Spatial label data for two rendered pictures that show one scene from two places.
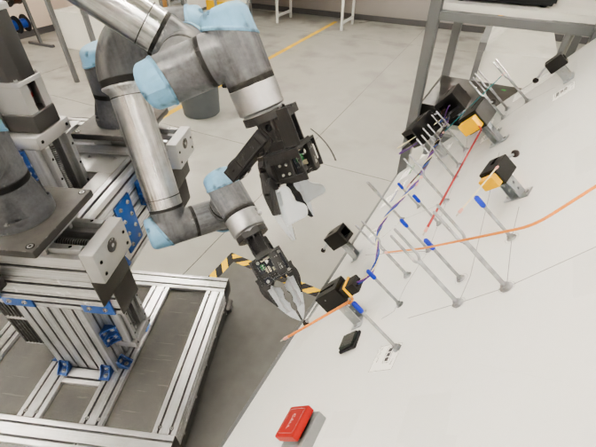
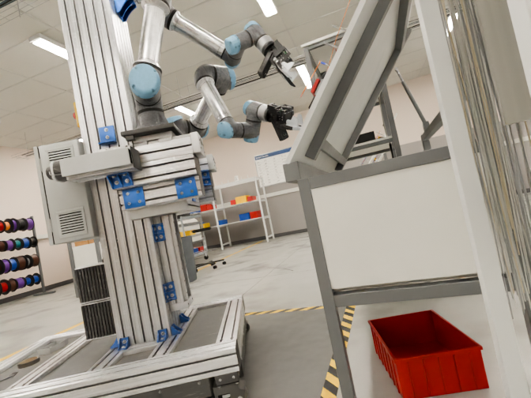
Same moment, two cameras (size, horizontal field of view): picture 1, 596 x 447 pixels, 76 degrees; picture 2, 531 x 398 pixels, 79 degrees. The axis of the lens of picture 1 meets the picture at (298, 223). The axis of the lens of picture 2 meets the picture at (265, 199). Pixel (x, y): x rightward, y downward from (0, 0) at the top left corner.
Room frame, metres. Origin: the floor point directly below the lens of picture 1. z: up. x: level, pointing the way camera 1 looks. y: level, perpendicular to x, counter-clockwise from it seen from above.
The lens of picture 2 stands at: (-0.81, 0.44, 0.71)
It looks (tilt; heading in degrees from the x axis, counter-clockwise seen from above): 3 degrees up; 351
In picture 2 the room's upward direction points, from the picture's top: 11 degrees counter-clockwise
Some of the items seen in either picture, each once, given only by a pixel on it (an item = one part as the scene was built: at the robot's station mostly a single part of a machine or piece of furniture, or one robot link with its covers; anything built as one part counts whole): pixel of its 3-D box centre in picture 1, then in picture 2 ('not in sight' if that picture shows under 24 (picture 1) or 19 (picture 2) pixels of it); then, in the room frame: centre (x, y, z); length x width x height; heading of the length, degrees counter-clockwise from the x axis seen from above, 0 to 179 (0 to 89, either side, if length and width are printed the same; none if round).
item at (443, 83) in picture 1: (470, 103); (352, 144); (1.46, -0.68, 1.09); 0.35 x 0.33 x 0.07; 151
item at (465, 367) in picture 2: not in sight; (419, 348); (0.38, -0.25, 0.07); 0.39 x 0.29 x 0.14; 166
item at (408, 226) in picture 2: not in sight; (396, 210); (0.61, -0.41, 0.60); 1.17 x 0.58 x 0.40; 151
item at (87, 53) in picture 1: (107, 66); (175, 128); (1.16, 0.56, 1.33); 0.13 x 0.12 x 0.14; 119
